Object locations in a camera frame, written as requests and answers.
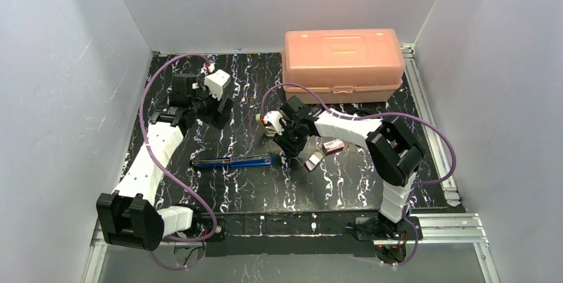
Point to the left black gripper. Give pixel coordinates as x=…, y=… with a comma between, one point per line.
x=221, y=111

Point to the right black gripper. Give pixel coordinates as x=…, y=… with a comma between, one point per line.
x=289, y=141

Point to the cardboard staples tray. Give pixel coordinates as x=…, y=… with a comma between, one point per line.
x=314, y=160

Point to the blue stapler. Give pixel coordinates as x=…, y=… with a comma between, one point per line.
x=234, y=162

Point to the red staples box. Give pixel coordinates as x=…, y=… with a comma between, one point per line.
x=333, y=146

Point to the beige stapler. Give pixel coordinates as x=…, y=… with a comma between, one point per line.
x=260, y=120

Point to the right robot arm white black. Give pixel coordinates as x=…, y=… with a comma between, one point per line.
x=394, y=150

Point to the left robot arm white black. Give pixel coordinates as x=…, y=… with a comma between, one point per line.
x=127, y=215

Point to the orange plastic toolbox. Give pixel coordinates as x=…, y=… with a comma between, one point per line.
x=342, y=66

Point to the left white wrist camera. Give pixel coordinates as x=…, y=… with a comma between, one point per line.
x=216, y=83

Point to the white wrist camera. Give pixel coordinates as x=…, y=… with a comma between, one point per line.
x=272, y=123
x=216, y=83

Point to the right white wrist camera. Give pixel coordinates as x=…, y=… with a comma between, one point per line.
x=272, y=123

